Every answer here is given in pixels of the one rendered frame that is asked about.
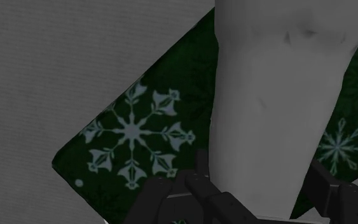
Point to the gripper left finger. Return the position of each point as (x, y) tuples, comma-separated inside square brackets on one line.
[(216, 204)]

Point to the green snowflake patterned robot stand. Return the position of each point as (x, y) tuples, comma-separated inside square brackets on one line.
[(172, 71)]

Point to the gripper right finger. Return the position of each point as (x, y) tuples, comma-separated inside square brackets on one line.
[(346, 204)]

